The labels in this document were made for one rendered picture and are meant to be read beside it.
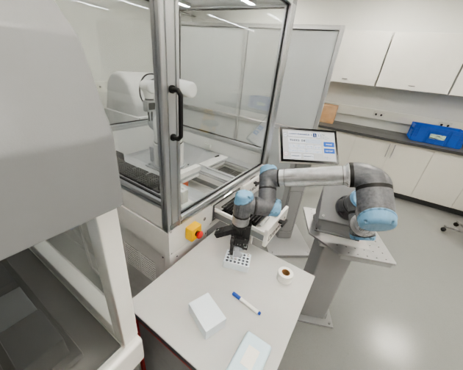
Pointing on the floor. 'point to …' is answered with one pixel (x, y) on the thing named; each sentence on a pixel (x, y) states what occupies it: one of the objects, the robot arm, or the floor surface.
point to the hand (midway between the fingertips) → (231, 255)
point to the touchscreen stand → (281, 238)
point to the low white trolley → (221, 352)
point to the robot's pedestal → (325, 278)
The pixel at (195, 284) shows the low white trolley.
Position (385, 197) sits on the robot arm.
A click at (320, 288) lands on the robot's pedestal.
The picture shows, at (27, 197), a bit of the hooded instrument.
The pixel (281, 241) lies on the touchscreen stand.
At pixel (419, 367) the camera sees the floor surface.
